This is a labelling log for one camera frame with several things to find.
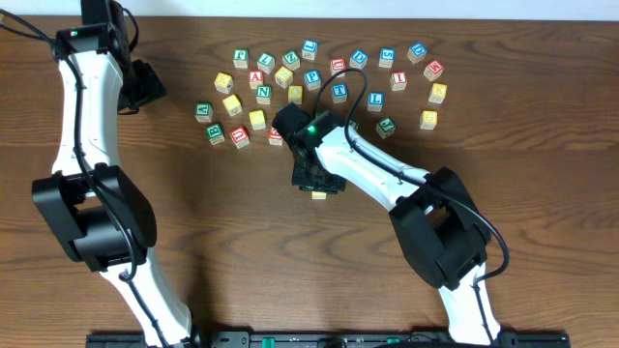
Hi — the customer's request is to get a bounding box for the yellow K block right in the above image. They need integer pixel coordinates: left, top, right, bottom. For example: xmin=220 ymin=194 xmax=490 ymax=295
xmin=428 ymin=83 xmax=447 ymax=104

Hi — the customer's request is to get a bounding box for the blue l block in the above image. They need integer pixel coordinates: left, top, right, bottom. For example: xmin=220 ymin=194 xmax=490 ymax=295
xmin=302 ymin=40 xmax=318 ymax=61
xmin=368 ymin=92 xmax=384 ymax=112

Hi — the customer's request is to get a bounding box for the green V block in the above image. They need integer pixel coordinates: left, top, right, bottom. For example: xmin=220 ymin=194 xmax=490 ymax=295
xmin=194 ymin=102 xmax=213 ymax=123

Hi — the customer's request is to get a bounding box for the yellow K block left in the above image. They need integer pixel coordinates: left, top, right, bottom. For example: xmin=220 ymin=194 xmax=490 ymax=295
xmin=214 ymin=72 xmax=234 ymax=94

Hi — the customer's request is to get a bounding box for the green J block top left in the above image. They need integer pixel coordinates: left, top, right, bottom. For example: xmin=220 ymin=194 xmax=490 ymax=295
xmin=233 ymin=48 xmax=249 ymax=69

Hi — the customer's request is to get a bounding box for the blue D block left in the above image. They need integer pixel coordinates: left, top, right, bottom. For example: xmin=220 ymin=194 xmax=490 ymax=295
xmin=349 ymin=49 xmax=368 ymax=70

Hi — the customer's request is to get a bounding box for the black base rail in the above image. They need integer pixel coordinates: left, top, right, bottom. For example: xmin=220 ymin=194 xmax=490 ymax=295
xmin=85 ymin=330 xmax=572 ymax=348

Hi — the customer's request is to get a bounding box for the blue d block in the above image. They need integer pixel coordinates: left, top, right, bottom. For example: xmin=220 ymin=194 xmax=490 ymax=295
xmin=407 ymin=42 xmax=427 ymax=64
xmin=349 ymin=49 xmax=368 ymax=70

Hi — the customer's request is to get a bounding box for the yellow G block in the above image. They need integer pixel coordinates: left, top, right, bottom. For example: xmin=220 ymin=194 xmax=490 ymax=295
xmin=420 ymin=110 xmax=438 ymax=131

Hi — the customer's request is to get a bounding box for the green N block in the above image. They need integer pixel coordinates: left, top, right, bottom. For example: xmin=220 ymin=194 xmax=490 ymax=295
xmin=256 ymin=85 xmax=272 ymax=104

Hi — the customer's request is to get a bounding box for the red A block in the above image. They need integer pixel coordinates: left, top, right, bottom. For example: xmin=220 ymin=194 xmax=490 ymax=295
xmin=248 ymin=70 xmax=264 ymax=90

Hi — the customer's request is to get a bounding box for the green Z block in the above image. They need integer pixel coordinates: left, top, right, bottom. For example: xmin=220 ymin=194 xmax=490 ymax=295
xmin=282 ymin=50 xmax=301 ymax=71

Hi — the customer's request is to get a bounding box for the red I block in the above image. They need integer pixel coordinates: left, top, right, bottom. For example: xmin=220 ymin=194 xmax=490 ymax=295
xmin=390 ymin=72 xmax=408 ymax=92

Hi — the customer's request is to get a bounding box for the red U block lower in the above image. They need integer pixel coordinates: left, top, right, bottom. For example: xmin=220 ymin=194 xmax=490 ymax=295
xmin=229 ymin=126 xmax=251 ymax=149

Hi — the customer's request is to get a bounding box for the yellow s block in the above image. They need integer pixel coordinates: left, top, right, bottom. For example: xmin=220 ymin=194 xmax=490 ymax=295
xmin=275 ymin=66 xmax=294 ymax=89
xmin=222 ymin=95 xmax=243 ymax=117

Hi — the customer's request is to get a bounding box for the blue D block right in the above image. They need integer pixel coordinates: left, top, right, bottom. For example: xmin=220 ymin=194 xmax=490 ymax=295
xmin=407 ymin=42 xmax=427 ymax=64

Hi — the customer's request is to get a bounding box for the yellow o block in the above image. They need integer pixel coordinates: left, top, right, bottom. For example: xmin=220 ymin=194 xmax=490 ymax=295
xmin=287 ymin=85 xmax=304 ymax=105
xmin=249 ymin=110 xmax=266 ymax=131

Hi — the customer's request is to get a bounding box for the green 7 block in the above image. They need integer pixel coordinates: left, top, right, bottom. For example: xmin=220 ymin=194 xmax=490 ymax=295
xmin=257 ymin=52 xmax=276 ymax=74

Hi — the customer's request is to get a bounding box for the blue L block top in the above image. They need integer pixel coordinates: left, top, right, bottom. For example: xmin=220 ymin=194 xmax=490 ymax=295
xmin=302 ymin=40 xmax=318 ymax=61

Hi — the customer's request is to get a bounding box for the yellow S block upper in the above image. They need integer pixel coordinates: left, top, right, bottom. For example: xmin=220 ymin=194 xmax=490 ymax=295
xmin=275 ymin=66 xmax=294 ymax=89

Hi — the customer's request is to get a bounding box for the blue 5 block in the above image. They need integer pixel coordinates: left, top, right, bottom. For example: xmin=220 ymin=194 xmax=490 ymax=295
xmin=378 ymin=47 xmax=396 ymax=69

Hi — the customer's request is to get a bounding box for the green J block right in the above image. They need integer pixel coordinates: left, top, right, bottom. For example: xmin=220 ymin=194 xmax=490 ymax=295
xmin=375 ymin=117 xmax=397 ymax=138

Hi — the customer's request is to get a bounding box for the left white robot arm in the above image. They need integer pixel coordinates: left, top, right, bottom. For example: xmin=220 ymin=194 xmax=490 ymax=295
xmin=32 ymin=0 xmax=200 ymax=347

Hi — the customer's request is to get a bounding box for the yellow S block lower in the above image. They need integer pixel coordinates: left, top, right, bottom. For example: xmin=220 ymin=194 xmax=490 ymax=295
xmin=222 ymin=95 xmax=243 ymax=117

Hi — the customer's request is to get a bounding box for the green j block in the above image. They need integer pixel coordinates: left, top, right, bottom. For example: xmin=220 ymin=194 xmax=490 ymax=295
xmin=233 ymin=48 xmax=249 ymax=69
xmin=375 ymin=117 xmax=397 ymax=138

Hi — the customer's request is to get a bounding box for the red M block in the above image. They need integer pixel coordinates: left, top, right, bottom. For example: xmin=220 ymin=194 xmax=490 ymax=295
xmin=424 ymin=60 xmax=445 ymax=81

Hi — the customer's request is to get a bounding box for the green B block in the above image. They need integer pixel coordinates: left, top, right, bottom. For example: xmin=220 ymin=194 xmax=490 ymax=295
xmin=205 ymin=123 xmax=225 ymax=145

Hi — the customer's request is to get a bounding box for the blue T block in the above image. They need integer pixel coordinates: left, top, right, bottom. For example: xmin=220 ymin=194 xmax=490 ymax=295
xmin=331 ymin=83 xmax=348 ymax=103

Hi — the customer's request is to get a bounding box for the yellow C block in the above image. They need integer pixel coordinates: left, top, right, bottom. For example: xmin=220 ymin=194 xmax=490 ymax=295
xmin=311 ymin=191 xmax=327 ymax=200

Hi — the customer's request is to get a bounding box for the blue P block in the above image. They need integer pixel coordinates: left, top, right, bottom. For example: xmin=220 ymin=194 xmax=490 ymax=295
xmin=304 ymin=70 xmax=322 ymax=91

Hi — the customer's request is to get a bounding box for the blue L block lower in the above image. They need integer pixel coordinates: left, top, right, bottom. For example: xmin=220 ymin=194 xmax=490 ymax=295
xmin=368 ymin=92 xmax=384 ymax=112

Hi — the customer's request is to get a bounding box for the yellow k block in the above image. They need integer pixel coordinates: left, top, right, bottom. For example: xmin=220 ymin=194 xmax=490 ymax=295
xmin=214 ymin=72 xmax=234 ymax=94
xmin=428 ymin=83 xmax=447 ymax=104

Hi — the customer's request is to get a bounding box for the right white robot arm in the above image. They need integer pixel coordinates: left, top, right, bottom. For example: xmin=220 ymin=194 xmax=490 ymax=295
xmin=273 ymin=103 xmax=505 ymax=345

